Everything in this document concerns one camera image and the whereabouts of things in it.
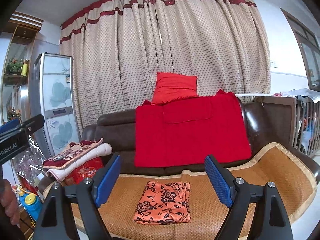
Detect wooden display shelf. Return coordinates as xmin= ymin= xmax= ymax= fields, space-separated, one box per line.
xmin=1 ymin=11 xmax=43 ymax=124

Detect red satin pillow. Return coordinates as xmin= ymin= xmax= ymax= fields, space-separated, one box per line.
xmin=151 ymin=72 xmax=198 ymax=105

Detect wooden baby crib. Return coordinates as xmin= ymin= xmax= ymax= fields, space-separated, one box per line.
xmin=236 ymin=88 xmax=319 ymax=158

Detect blue yellow water bottle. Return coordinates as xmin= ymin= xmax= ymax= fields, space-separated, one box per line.
xmin=18 ymin=190 xmax=42 ymax=221

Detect orange floral blouse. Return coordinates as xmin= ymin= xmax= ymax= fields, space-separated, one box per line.
xmin=133 ymin=181 xmax=191 ymax=225

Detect brown framed window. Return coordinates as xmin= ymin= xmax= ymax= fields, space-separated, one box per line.
xmin=281 ymin=9 xmax=319 ymax=92

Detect folded pink white quilt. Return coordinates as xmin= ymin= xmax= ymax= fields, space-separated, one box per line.
xmin=43 ymin=138 xmax=113 ymax=182

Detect beige dotted curtain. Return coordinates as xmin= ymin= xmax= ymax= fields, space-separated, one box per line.
xmin=60 ymin=0 xmax=271 ymax=131

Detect person's left hand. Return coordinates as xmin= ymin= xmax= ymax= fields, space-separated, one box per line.
xmin=1 ymin=179 xmax=20 ymax=225

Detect red gift box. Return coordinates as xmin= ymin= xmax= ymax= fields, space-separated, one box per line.
xmin=63 ymin=157 xmax=103 ymax=186

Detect red knitted blanket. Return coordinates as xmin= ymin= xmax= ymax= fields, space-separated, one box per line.
xmin=135 ymin=91 xmax=252 ymax=168

